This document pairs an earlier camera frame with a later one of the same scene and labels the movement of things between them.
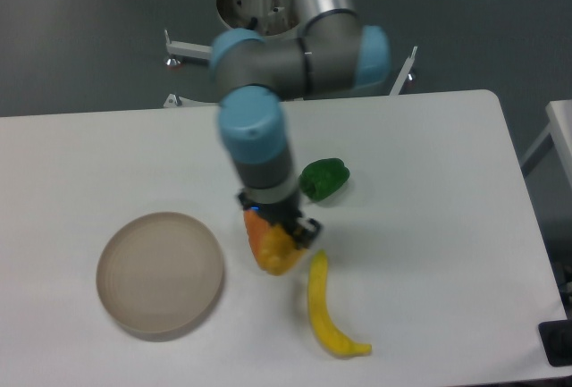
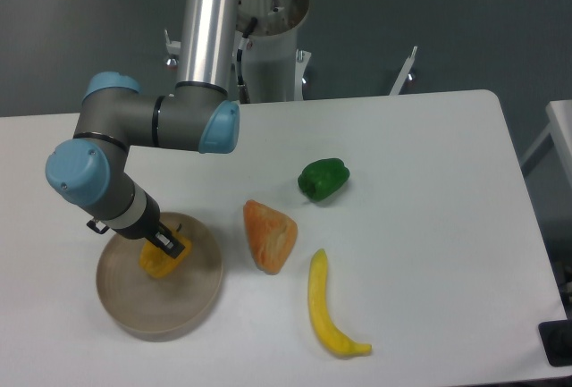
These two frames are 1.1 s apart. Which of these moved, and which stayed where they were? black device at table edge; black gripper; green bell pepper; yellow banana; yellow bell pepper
Moved: black gripper; yellow bell pepper
Stayed: yellow banana; black device at table edge; green bell pepper
